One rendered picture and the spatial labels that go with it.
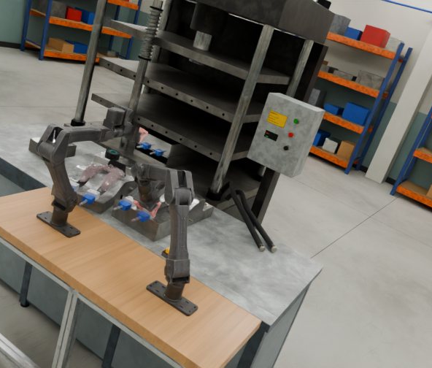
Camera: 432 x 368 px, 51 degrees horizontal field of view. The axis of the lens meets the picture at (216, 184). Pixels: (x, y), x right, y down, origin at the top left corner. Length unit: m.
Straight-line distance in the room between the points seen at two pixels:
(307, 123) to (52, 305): 1.67
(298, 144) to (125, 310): 1.40
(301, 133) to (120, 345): 1.44
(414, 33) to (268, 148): 6.04
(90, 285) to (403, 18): 7.48
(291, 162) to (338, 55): 6.22
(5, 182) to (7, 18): 7.33
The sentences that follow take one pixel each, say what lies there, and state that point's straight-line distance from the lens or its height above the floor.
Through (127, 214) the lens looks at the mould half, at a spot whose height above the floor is 0.85.
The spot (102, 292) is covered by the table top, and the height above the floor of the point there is 0.80.
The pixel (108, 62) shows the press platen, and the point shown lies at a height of 1.28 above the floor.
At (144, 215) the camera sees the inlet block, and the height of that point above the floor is 0.90.
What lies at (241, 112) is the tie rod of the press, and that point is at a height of 1.33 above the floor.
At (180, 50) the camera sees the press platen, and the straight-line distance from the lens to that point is 2.85.
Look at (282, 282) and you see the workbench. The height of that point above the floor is 0.80.
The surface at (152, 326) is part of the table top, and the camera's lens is 1.57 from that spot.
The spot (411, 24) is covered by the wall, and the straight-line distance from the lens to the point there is 8.44.
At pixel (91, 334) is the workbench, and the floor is 0.16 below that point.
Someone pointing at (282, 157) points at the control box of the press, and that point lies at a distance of 2.58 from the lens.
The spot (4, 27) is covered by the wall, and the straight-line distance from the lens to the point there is 9.80.
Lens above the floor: 1.78
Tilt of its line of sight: 20 degrees down
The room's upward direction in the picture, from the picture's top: 18 degrees clockwise
